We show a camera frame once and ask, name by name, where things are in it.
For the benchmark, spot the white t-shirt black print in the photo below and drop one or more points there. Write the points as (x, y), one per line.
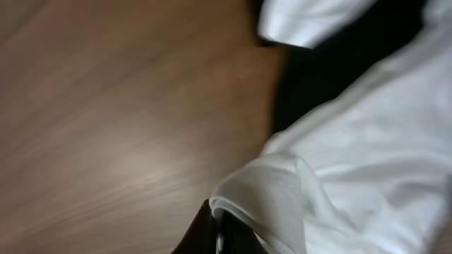
(369, 172)

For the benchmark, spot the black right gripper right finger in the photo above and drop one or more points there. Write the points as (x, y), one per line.
(238, 238)

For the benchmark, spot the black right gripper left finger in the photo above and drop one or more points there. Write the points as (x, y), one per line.
(200, 238)

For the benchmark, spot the black garment right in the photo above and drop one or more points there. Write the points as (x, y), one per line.
(328, 45)

